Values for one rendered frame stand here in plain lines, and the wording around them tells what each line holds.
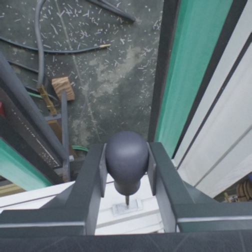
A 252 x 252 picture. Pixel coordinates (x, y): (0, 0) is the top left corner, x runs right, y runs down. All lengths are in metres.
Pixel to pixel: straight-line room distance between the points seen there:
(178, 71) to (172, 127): 0.09
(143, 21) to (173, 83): 0.95
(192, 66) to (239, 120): 0.07
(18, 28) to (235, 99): 1.03
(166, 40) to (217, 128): 0.12
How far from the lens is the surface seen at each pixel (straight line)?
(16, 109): 0.59
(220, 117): 0.23
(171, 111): 0.21
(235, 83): 0.20
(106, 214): 0.32
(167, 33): 0.17
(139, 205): 0.32
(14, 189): 0.98
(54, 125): 1.10
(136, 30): 1.13
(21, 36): 1.12
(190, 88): 0.20
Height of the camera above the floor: 0.98
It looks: 36 degrees down
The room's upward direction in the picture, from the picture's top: 164 degrees clockwise
